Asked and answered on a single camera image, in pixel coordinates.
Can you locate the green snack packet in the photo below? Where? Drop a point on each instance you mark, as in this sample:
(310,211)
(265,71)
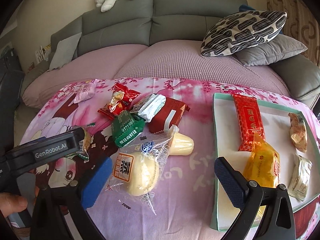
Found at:
(126,127)

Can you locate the grey pillow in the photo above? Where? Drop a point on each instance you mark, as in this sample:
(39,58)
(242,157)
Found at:
(280,48)

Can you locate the long red bar packet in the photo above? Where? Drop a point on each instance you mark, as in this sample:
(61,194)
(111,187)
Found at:
(248,122)

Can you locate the pink swiss roll packet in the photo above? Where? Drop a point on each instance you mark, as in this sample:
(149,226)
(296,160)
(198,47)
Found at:
(86,91)

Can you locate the beige white printed snack pouch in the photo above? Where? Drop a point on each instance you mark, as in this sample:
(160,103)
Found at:
(300,180)

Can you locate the books on sofa ledge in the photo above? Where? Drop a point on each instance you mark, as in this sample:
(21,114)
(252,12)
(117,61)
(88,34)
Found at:
(40,55)

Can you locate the white green cracker packet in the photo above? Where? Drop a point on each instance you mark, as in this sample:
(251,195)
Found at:
(149,106)

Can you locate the blue cloth behind pillow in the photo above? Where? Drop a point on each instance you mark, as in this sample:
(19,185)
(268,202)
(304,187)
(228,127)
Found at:
(245,7)

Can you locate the red candy shaped snack packet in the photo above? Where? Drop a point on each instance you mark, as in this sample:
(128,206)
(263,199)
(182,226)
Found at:
(120,100)

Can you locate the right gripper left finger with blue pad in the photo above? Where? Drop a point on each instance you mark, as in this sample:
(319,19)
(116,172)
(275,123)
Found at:
(96,182)

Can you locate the teal cardboard tray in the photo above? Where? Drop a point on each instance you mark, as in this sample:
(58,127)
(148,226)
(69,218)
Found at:
(276,122)

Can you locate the light grey cushion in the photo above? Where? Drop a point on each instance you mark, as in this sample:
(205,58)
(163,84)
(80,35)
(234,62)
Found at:
(64,52)

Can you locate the pink cartoon print cloth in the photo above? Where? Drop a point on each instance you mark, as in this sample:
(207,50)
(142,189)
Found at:
(189,201)

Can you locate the clear bag round bun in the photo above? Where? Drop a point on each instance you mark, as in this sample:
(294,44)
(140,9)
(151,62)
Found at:
(139,165)

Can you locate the dark red snack box packet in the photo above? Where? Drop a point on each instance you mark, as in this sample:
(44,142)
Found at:
(170,114)

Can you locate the grey sofa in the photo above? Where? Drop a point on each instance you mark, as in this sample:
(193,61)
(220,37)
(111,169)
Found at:
(148,22)

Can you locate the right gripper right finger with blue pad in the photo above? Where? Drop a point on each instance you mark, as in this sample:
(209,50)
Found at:
(277,221)

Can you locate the orange yellow cake packet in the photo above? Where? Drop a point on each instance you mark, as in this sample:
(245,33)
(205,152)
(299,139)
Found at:
(263,165)

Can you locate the person left hand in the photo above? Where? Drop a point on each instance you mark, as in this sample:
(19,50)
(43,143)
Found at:
(10,203)

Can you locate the patterned curtain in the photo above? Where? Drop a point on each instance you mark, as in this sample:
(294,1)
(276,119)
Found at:
(300,24)

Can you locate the tan red printed snack packet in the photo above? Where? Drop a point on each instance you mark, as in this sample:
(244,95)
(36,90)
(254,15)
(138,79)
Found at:
(298,133)

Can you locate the black white patterned pillow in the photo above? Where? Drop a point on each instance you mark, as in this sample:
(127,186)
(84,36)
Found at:
(242,30)

